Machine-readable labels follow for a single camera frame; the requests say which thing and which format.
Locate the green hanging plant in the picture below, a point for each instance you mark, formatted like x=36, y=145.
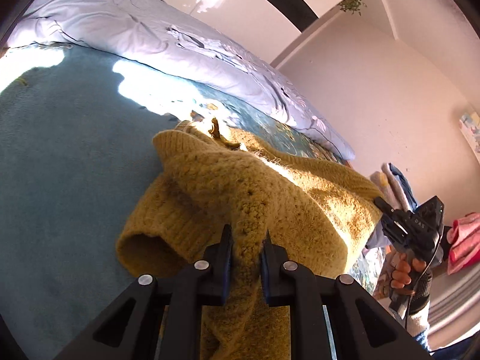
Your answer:
x=352, y=6

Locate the light blue floral duvet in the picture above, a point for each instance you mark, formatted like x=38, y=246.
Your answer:
x=166, y=39

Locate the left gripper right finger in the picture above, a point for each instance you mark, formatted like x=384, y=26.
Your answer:
x=331, y=318

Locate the mustard yellow knit sweater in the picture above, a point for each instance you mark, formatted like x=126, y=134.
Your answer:
x=321, y=212

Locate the pink red cloth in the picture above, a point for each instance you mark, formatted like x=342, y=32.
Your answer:
x=464, y=239

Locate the cream fleece folded garment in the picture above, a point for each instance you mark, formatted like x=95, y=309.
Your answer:
x=381, y=181

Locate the right hand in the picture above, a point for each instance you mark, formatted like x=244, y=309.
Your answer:
x=401, y=276

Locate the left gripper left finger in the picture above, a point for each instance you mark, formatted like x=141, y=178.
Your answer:
x=159, y=318

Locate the wall picture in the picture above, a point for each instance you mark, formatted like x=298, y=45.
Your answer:
x=470, y=129

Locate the teal floral plush blanket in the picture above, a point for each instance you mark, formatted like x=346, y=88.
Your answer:
x=76, y=158

